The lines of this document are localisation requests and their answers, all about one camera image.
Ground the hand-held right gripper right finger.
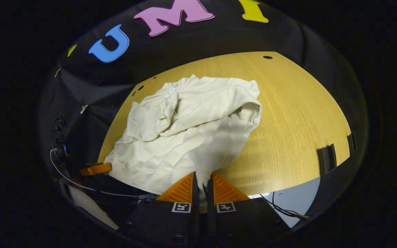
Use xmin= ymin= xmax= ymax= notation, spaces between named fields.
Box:
xmin=207 ymin=172 xmax=288 ymax=247

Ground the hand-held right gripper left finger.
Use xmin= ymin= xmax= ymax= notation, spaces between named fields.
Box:
xmin=123 ymin=172 xmax=200 ymax=247

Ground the white garment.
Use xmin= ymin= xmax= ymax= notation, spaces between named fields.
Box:
xmin=104 ymin=75 xmax=263 ymax=207

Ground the white oblong object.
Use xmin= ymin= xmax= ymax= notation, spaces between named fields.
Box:
xmin=69 ymin=186 xmax=120 ymax=230

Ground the black backdrop cloth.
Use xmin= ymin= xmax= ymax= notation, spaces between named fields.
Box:
xmin=38 ymin=0 xmax=369 ymax=221

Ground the white cable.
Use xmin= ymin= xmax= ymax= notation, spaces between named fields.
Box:
xmin=49 ymin=149 xmax=141 ymax=199

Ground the black cable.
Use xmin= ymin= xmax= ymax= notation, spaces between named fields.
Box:
xmin=260 ymin=192 xmax=310 ymax=221

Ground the black table edge bracket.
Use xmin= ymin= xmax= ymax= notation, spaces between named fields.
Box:
xmin=317 ymin=144 xmax=337 ymax=175
xmin=347 ymin=133 xmax=357 ymax=154

